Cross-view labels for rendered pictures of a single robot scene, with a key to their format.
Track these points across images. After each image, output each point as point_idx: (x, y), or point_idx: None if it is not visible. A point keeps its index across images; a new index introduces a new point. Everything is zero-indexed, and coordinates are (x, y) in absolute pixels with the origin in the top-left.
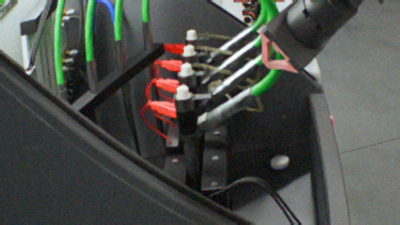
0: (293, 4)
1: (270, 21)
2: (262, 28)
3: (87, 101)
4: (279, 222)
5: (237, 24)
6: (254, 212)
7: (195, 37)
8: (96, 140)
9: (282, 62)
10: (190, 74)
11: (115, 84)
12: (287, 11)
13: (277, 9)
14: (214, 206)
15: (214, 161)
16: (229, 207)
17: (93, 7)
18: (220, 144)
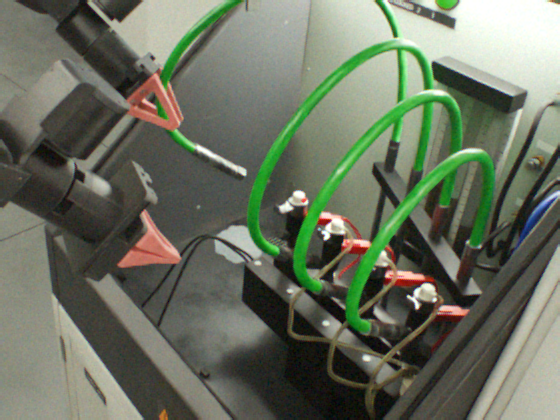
0: (139, 59)
1: (148, 52)
2: (153, 55)
3: (393, 189)
4: (220, 383)
5: (426, 363)
6: (263, 389)
7: (419, 295)
8: (199, 38)
9: (155, 106)
10: (329, 228)
11: (410, 224)
12: (140, 57)
13: (161, 71)
14: (149, 101)
15: (287, 289)
16: (254, 307)
17: (423, 109)
18: (306, 311)
